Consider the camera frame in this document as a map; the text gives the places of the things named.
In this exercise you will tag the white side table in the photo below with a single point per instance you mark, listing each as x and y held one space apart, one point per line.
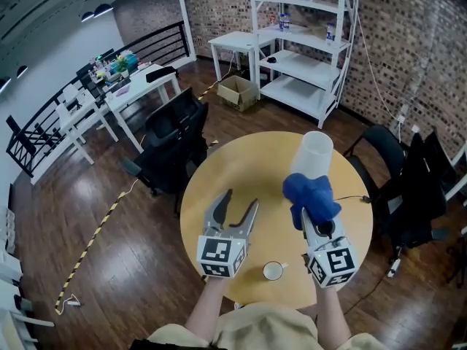
459 159

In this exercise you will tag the small white desk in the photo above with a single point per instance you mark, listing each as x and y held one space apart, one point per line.
89 103

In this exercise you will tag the white storage rack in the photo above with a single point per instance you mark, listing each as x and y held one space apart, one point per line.
9 268

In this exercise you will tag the white mug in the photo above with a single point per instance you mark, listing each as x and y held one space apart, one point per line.
271 271

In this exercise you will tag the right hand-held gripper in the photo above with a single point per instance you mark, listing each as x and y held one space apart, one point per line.
333 264

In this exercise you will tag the black flat case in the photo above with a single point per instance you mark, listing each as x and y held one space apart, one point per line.
161 75

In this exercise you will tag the white power strip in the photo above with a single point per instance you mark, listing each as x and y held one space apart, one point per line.
394 268
73 303

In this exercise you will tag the black pendant lamp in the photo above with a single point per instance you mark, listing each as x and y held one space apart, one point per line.
22 70
103 10
87 16
4 83

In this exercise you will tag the person's right forearm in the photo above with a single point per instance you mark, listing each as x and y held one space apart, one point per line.
330 315

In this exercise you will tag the teal storage box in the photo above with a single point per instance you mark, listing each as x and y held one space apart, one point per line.
132 62

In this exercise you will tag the long white desk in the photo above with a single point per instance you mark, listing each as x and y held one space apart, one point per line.
142 86

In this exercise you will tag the person's left forearm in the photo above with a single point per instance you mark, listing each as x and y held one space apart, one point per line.
206 308

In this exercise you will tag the blue cloth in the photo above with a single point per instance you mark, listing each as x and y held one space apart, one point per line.
310 195

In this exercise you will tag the open cardboard box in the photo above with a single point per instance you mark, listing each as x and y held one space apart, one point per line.
237 86

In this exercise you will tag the white desk with items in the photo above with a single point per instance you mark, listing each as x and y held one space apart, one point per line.
184 38

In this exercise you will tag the black high-back office chair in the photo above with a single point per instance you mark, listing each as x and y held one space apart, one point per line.
416 202

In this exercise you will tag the white table lamp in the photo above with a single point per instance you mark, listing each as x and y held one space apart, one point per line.
313 155

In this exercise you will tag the white metal shelf rack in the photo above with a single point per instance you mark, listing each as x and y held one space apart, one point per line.
295 89

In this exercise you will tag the person's beige clothing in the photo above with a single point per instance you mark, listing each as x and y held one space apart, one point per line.
266 328

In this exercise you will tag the small white table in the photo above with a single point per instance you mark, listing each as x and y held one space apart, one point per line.
237 39

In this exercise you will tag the pink notebook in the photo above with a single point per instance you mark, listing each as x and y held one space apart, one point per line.
123 91

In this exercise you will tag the black mesh office chair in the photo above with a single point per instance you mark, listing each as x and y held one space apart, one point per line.
171 140

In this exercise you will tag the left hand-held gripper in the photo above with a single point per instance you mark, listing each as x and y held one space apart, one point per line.
219 253

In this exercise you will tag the black folding chair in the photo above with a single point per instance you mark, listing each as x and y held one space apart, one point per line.
383 140

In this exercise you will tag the small potted plant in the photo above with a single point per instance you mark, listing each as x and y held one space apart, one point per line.
122 66

